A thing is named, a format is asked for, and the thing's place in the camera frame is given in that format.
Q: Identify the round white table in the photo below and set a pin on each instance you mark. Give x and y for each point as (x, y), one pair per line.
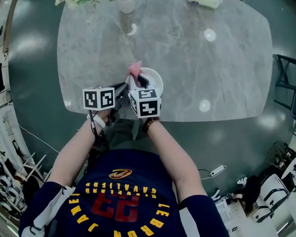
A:
(289, 168)

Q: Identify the white round plate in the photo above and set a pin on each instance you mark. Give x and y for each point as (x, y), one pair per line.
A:
(156, 76)

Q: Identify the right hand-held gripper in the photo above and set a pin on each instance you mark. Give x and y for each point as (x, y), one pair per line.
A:
(145, 105)

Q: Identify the white power strip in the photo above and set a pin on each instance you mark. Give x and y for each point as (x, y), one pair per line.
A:
(217, 170)

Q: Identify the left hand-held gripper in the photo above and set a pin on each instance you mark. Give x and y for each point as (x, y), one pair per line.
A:
(98, 99)

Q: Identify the person's grey trousers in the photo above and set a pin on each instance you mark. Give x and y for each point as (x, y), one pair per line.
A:
(123, 134)

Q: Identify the person's right forearm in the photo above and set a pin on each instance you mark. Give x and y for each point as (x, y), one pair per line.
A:
(172, 162)

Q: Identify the person's left forearm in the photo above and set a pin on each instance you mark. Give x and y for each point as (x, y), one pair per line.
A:
(71, 154)

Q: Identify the pink cloth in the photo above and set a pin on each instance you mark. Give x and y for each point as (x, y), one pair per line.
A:
(135, 69)

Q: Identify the person's navy jersey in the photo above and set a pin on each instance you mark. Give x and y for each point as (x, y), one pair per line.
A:
(123, 199)

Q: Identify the white wristband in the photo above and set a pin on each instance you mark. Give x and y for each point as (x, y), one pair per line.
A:
(97, 120)

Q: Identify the person's left hand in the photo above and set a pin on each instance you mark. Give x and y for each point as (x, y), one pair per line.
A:
(103, 116)

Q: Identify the white desk black frame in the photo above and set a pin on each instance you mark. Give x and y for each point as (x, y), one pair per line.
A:
(286, 70)

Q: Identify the white chair base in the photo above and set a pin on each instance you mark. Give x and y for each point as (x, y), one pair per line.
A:
(215, 195)

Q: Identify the white wooden stool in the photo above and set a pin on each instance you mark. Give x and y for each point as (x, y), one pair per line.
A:
(30, 167)

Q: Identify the white armchair black trim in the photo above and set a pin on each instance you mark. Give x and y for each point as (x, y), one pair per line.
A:
(273, 196)

